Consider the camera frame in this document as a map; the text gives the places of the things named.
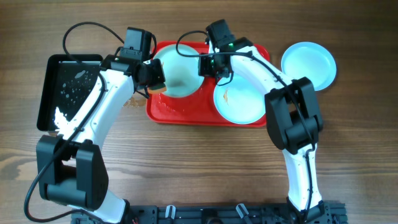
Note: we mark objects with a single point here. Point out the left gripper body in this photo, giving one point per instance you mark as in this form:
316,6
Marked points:
154,74

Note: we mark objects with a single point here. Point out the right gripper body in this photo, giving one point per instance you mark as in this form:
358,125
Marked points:
209,67

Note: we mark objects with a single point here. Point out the light blue plate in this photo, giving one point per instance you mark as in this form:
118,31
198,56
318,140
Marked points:
237,100
311,60
181,73

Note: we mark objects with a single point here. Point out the green and orange sponge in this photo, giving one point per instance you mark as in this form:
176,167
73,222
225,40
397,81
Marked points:
157,89

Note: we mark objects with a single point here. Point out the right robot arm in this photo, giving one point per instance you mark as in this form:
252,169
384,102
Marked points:
293,118

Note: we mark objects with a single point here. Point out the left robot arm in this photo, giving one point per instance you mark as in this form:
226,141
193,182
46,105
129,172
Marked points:
71,169

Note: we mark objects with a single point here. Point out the red plastic tray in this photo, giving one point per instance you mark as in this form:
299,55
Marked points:
196,109

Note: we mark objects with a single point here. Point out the black water tub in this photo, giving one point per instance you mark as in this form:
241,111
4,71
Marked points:
67,85

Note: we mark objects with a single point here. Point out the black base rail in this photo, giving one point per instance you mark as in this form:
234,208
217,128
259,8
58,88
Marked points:
266,214

